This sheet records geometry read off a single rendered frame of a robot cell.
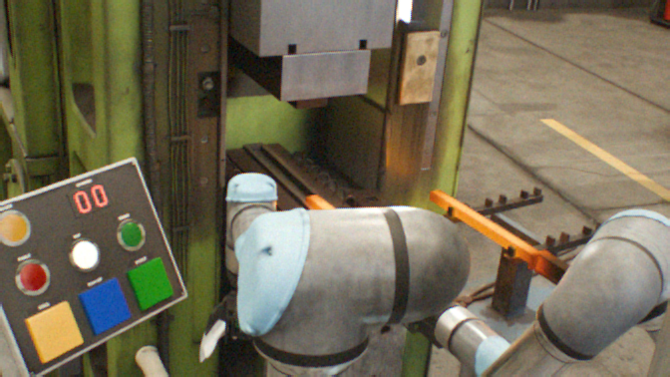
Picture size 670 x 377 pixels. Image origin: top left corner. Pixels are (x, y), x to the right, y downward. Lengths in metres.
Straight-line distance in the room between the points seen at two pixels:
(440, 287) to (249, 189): 0.50
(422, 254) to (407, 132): 1.25
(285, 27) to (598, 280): 0.80
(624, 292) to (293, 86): 0.82
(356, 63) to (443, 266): 0.96
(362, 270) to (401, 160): 1.29
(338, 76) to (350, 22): 0.11
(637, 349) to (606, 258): 2.32
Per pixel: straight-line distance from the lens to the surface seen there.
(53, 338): 1.40
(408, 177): 2.06
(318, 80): 1.66
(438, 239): 0.78
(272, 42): 1.59
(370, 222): 0.76
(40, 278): 1.40
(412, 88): 1.94
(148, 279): 1.50
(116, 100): 1.67
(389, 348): 2.02
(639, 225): 1.19
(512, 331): 2.04
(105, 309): 1.45
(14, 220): 1.40
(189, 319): 1.97
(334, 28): 1.64
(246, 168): 2.01
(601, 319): 1.09
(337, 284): 0.74
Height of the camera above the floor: 1.81
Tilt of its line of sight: 25 degrees down
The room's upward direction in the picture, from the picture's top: 5 degrees clockwise
